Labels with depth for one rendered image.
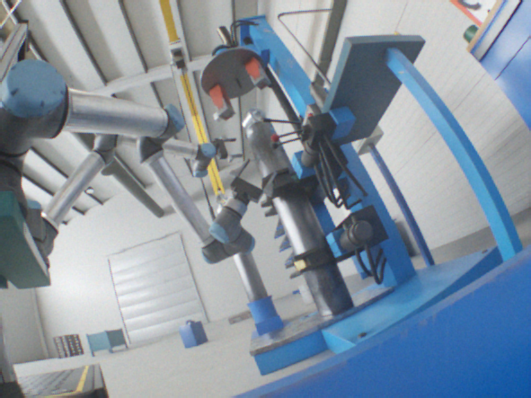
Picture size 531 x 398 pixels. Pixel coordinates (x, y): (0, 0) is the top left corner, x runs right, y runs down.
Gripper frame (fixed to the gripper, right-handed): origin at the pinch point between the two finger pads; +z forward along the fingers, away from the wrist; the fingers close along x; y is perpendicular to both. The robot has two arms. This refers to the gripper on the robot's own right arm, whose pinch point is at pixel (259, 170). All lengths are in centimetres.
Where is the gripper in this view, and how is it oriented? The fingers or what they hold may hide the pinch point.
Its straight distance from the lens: 113.0
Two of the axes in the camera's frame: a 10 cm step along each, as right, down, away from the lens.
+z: 4.8, -8.1, 3.3
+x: 8.7, 4.6, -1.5
